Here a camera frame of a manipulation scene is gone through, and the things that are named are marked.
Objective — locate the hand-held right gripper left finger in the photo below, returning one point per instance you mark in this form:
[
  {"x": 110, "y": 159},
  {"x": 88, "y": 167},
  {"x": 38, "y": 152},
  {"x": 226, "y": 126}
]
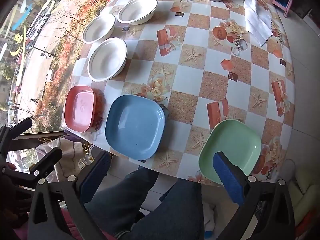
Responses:
[{"x": 96, "y": 177}]

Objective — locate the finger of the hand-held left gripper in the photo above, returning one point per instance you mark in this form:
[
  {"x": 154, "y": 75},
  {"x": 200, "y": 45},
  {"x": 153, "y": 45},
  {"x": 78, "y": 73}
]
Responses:
[
  {"x": 21, "y": 128},
  {"x": 47, "y": 160}
]

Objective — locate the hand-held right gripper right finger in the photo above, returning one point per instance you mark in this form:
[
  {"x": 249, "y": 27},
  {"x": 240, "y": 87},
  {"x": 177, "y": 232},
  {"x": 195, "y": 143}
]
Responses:
[{"x": 228, "y": 177}]

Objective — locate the white bowl with dark rim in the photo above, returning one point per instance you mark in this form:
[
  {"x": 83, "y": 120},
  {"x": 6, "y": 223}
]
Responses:
[
  {"x": 136, "y": 10},
  {"x": 106, "y": 60},
  {"x": 98, "y": 28}
]

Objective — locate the striped white towel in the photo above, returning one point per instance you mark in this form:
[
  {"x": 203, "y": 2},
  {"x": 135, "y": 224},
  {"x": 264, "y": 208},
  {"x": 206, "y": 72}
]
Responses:
[{"x": 67, "y": 152}]

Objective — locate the person's pink garment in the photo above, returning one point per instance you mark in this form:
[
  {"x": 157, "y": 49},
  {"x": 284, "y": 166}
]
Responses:
[{"x": 70, "y": 228}]

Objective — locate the person's right leg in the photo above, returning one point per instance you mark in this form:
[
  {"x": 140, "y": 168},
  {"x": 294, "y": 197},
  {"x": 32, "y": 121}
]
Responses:
[{"x": 180, "y": 210}]

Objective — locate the pink square plate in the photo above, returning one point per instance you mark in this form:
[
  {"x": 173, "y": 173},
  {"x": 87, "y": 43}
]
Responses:
[{"x": 78, "y": 107}]

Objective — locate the blue square plate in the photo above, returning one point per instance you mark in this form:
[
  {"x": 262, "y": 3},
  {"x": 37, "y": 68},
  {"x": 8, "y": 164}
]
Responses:
[{"x": 133, "y": 127}]

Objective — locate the cream sofa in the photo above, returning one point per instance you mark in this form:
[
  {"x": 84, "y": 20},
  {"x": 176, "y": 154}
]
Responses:
[{"x": 307, "y": 190}]

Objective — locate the checkered printed tablecloth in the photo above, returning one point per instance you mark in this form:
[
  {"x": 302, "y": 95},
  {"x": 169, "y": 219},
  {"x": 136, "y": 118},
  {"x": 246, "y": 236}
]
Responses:
[{"x": 195, "y": 55}]

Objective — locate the white cloth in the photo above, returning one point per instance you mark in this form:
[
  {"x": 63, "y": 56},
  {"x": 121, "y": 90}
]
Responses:
[{"x": 257, "y": 20}]

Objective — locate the pink stool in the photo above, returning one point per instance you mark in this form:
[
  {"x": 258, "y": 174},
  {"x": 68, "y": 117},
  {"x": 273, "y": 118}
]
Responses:
[{"x": 276, "y": 3}]

